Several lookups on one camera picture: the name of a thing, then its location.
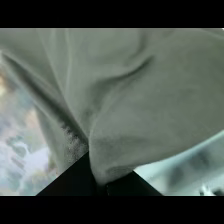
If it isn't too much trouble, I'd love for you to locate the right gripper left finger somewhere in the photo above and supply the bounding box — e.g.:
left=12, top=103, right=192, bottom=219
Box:
left=35, top=150, right=101, bottom=197

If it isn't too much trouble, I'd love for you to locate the grey garment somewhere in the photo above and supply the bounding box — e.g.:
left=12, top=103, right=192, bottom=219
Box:
left=0, top=27, right=224, bottom=187

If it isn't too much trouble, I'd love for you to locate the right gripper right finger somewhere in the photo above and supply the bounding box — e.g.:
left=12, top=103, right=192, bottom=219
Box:
left=105, top=170, right=164, bottom=197

